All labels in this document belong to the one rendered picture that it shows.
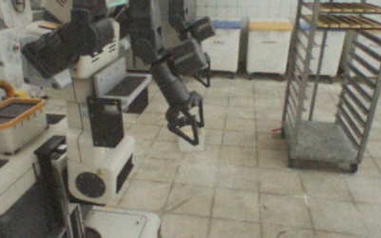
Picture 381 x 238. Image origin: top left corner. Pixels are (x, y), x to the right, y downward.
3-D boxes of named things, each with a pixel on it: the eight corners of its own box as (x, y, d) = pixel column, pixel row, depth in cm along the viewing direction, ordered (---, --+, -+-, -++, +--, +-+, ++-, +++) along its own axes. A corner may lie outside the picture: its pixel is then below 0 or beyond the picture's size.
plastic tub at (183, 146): (204, 151, 265) (205, 134, 259) (179, 153, 263) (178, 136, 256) (199, 134, 292) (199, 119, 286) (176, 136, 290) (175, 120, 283)
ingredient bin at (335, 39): (293, 83, 426) (302, 24, 393) (288, 70, 482) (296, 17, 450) (337, 86, 417) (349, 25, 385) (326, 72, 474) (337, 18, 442)
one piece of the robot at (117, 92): (79, 146, 96) (67, 77, 87) (114, 110, 120) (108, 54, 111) (130, 151, 93) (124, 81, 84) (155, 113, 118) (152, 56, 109)
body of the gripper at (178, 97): (199, 95, 80) (184, 70, 78) (192, 111, 71) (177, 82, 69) (177, 105, 82) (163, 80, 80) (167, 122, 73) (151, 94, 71)
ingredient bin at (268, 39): (245, 81, 434) (249, 24, 402) (244, 69, 491) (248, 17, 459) (285, 83, 427) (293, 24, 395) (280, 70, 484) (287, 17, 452)
